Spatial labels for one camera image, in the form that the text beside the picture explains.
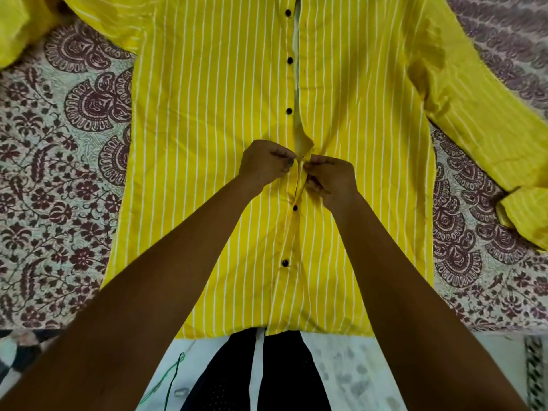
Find person's right hand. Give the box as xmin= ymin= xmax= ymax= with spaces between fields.
xmin=303 ymin=154 xmax=359 ymax=210

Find person's left hand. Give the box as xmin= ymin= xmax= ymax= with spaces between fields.
xmin=237 ymin=140 xmax=297 ymax=189

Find yellow striped button shirt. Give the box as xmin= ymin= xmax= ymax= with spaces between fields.
xmin=0 ymin=0 xmax=548 ymax=340

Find person's left forearm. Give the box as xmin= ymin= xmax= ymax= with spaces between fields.
xmin=0 ymin=174 xmax=264 ymax=411

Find person's right forearm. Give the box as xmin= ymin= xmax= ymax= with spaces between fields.
xmin=330 ymin=193 xmax=531 ymax=411

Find person's black trousers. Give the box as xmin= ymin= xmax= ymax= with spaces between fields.
xmin=180 ymin=328 xmax=332 ymax=411

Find maroon floral patterned bedsheet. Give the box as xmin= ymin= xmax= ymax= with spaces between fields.
xmin=0 ymin=0 xmax=548 ymax=334

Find green thread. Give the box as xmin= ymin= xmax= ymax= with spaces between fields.
xmin=139 ymin=352 xmax=186 ymax=411

